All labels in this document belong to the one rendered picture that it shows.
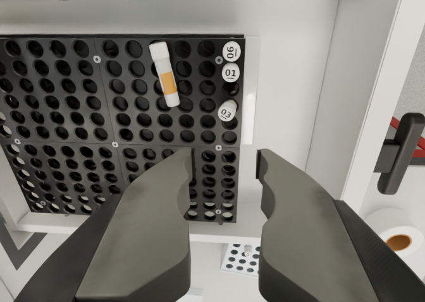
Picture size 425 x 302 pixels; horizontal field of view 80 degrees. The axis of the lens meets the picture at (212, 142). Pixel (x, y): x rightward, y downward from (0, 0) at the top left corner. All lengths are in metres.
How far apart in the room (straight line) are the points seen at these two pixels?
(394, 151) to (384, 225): 0.25
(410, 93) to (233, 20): 1.16
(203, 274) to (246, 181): 0.31
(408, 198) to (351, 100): 0.31
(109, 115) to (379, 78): 0.20
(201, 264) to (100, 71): 0.44
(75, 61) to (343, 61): 0.21
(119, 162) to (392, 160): 0.23
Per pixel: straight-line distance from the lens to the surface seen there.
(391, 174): 0.26
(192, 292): 0.63
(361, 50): 0.22
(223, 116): 0.19
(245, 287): 0.62
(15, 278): 0.38
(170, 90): 0.20
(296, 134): 0.29
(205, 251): 0.53
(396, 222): 0.49
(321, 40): 0.27
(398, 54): 0.19
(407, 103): 1.37
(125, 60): 0.21
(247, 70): 0.25
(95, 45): 0.22
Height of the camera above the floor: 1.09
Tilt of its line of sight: 62 degrees down
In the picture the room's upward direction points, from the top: 171 degrees counter-clockwise
